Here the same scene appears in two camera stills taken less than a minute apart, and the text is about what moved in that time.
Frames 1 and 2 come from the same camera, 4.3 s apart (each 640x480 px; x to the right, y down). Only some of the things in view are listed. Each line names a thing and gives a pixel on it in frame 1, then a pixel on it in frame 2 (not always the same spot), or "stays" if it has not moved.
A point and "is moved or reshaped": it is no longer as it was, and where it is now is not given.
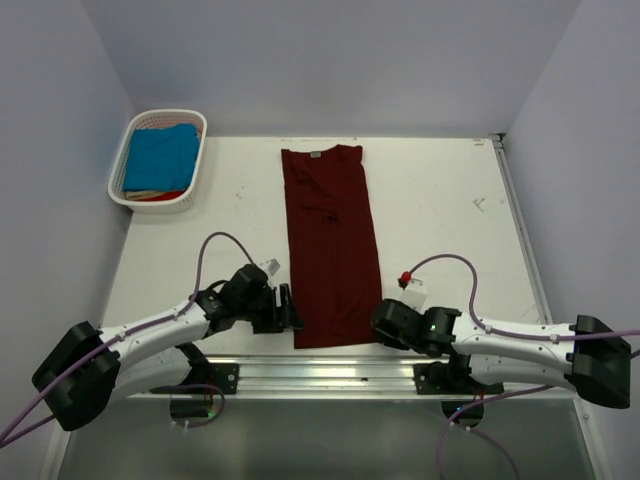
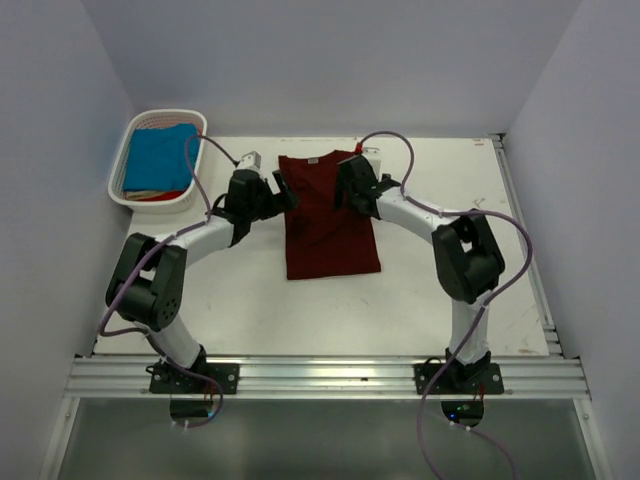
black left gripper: x=273 y=322 -> x=286 y=198
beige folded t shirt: x=143 y=194 stays
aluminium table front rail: x=327 y=378 stays
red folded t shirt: x=164 y=196 stays
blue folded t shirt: x=161 y=158 stays
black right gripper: x=381 y=337 -> x=340 y=194
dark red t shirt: x=335 y=276 is moved or reshaped
